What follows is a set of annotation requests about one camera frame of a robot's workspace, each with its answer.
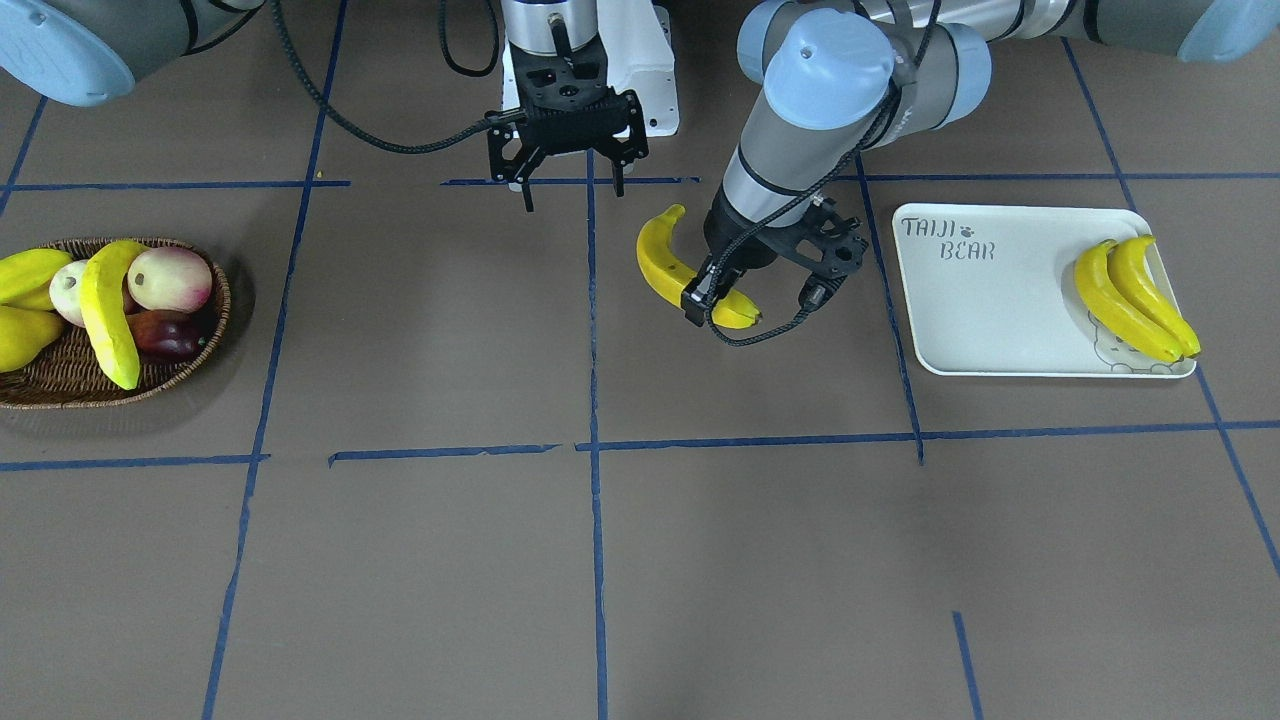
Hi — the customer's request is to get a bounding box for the white garlic bulb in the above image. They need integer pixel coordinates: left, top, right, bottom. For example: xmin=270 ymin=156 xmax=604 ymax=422
xmin=47 ymin=260 xmax=141 ymax=328

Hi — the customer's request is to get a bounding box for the white pedestal base plate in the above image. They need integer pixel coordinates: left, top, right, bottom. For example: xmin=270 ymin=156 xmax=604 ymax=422
xmin=500 ymin=1 xmax=680 ymax=137

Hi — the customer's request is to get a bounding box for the yellow banana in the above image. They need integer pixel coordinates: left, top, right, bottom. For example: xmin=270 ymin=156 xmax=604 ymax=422
xmin=1 ymin=249 xmax=73 ymax=311
xmin=636 ymin=204 xmax=762 ymax=329
xmin=79 ymin=240 xmax=147 ymax=389

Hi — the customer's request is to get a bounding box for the yellow banana front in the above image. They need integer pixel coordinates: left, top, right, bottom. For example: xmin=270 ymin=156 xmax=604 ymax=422
xmin=79 ymin=240 xmax=147 ymax=389

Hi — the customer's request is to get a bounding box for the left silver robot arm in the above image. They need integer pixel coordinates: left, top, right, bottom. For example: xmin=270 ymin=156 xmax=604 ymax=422
xmin=673 ymin=1 xmax=1277 ymax=328

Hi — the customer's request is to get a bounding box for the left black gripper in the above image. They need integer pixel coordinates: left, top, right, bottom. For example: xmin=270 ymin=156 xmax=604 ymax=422
xmin=681 ymin=190 xmax=868 ymax=327

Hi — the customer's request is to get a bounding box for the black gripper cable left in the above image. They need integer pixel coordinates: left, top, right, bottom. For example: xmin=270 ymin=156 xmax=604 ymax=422
xmin=700 ymin=0 xmax=946 ymax=348

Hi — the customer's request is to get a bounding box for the white bear tray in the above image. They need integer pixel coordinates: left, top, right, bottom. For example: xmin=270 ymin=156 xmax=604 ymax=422
xmin=891 ymin=202 xmax=1197 ymax=379

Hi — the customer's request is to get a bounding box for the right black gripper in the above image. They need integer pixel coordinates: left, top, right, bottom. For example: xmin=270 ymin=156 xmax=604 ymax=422
xmin=486 ymin=37 xmax=649 ymax=213

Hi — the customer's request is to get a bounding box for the yellow banana back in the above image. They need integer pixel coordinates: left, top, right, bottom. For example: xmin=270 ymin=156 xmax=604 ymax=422
xmin=1 ymin=249 xmax=73 ymax=311

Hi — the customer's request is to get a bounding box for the woven wicker basket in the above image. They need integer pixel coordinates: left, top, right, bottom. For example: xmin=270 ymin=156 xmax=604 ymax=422
xmin=3 ymin=237 xmax=234 ymax=410

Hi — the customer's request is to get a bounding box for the yellow banana moved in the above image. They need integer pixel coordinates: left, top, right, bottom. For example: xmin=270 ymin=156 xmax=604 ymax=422
xmin=1108 ymin=234 xmax=1201 ymax=357
xmin=1073 ymin=240 xmax=1184 ymax=363

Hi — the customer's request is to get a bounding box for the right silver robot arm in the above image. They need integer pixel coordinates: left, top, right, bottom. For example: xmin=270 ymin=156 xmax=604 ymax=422
xmin=1 ymin=1 xmax=649 ymax=211

